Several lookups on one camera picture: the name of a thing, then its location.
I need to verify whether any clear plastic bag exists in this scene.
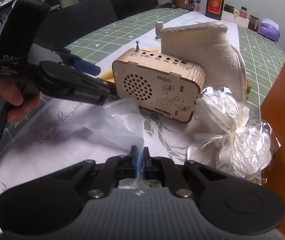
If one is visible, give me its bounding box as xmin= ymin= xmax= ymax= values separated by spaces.
xmin=79 ymin=98 xmax=147 ymax=189

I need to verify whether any white gift bundle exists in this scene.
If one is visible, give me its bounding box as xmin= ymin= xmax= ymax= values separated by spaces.
xmin=185 ymin=87 xmax=281 ymax=183

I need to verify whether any cream plush mitt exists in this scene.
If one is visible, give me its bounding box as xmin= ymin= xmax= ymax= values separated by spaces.
xmin=159 ymin=21 xmax=247 ymax=102

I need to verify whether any orange crochet fruit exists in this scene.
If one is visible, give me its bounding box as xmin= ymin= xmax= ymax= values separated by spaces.
xmin=246 ymin=80 xmax=252 ymax=100

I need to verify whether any person left hand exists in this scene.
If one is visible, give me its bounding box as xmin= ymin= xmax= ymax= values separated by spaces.
xmin=0 ymin=80 xmax=40 ymax=122

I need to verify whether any black chair near left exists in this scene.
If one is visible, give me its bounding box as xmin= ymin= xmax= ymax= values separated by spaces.
xmin=36 ymin=0 xmax=117 ymax=47

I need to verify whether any black chair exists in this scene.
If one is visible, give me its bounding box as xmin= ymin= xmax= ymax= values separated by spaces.
xmin=110 ymin=0 xmax=159 ymax=20
xmin=36 ymin=0 xmax=117 ymax=47

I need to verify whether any wooden radio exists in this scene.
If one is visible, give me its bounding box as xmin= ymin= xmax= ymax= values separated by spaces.
xmin=112 ymin=47 xmax=206 ymax=123

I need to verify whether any black chair far left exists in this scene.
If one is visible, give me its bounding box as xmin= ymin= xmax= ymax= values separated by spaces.
xmin=110 ymin=0 xmax=159 ymax=20

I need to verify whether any brown liquor bottle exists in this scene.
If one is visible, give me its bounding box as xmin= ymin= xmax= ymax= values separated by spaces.
xmin=205 ymin=0 xmax=225 ymax=21

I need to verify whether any white box stand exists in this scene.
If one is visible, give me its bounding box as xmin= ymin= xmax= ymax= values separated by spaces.
xmin=221 ymin=11 xmax=249 ymax=28

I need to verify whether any black lidded jar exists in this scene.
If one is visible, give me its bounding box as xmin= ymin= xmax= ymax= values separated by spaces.
xmin=223 ymin=4 xmax=234 ymax=14

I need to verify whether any green grid tablecloth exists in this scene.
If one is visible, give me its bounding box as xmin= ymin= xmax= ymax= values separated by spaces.
xmin=0 ymin=6 xmax=285 ymax=170

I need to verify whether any small red label jar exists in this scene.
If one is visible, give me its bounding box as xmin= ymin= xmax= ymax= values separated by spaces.
xmin=239 ymin=7 xmax=247 ymax=18

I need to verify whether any dark glass jar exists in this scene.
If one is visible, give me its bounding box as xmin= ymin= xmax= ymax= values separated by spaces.
xmin=248 ymin=15 xmax=259 ymax=32

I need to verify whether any purple tissue pack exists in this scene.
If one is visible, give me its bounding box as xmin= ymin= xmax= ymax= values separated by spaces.
xmin=258 ymin=18 xmax=281 ymax=42

